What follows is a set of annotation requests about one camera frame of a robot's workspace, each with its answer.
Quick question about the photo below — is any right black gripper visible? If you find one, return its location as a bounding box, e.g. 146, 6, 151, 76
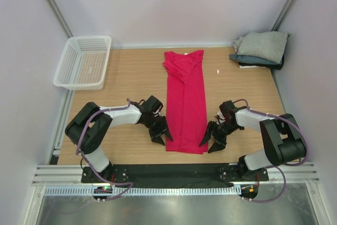
200, 121, 241, 153

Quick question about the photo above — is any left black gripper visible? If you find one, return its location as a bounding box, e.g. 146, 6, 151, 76
144, 114, 173, 145

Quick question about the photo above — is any red t-shirt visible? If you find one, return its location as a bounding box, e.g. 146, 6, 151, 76
163, 50, 207, 154

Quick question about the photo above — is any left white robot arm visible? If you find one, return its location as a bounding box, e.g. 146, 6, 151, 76
65, 95, 173, 183

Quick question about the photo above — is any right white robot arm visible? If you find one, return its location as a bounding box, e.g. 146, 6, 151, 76
199, 99, 308, 181

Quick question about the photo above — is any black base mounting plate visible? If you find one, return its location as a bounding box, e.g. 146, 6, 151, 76
98, 163, 269, 183

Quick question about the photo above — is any dark blue folded t-shirt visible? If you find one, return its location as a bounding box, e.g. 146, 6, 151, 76
229, 54, 284, 70

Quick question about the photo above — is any white plastic basket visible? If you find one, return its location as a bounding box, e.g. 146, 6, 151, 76
53, 35, 112, 91

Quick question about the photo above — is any grey folded t-shirt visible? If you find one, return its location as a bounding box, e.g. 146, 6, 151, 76
233, 31, 290, 63

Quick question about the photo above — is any white slotted cable duct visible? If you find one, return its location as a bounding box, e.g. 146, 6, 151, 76
44, 185, 241, 197

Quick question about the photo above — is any aluminium frame rail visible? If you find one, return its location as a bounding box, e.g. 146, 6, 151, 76
33, 162, 319, 189

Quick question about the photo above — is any left aluminium corner post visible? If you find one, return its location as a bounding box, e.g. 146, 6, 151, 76
46, 0, 73, 38

